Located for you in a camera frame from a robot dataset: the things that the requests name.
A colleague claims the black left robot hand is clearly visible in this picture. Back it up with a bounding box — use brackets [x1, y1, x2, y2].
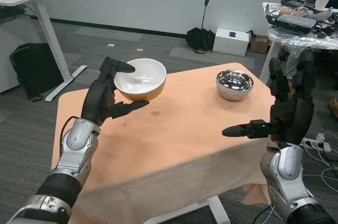
[81, 57, 150, 127]

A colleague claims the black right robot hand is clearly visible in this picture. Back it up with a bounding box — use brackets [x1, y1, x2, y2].
[222, 47, 315, 146]

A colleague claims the white and orange plastic bowl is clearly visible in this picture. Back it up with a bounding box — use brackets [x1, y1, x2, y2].
[114, 58, 167, 102]

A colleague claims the shiny steel bowl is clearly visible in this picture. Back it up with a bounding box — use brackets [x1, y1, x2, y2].
[215, 69, 256, 101]

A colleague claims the white power strip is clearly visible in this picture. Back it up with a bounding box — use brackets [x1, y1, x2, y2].
[301, 133, 332, 153]

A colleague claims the black backpack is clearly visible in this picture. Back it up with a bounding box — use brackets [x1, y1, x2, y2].
[10, 43, 65, 102]

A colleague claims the clear plastic sheet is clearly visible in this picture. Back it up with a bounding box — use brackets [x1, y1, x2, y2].
[268, 27, 338, 50]

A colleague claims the brown cardboard box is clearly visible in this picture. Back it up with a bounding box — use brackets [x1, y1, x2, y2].
[249, 34, 273, 55]

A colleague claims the white cluttered side table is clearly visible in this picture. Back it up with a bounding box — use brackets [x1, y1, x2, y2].
[258, 1, 338, 82]

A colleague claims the orange tablecloth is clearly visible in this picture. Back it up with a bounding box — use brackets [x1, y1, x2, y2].
[51, 62, 276, 224]

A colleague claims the grey electronic device box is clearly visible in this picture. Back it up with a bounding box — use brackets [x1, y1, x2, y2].
[274, 14, 316, 34]

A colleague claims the white cardboard box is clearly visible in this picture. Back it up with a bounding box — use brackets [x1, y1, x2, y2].
[212, 27, 250, 57]

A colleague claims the white standing desk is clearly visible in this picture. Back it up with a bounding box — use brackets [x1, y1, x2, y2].
[0, 0, 88, 102]

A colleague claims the black handheld controller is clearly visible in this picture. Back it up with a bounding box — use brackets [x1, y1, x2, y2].
[280, 0, 315, 8]

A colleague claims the white paper cup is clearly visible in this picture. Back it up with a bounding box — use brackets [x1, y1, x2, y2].
[315, 0, 332, 12]

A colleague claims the black folded umbrella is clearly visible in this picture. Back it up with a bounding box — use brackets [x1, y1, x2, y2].
[185, 0, 216, 54]

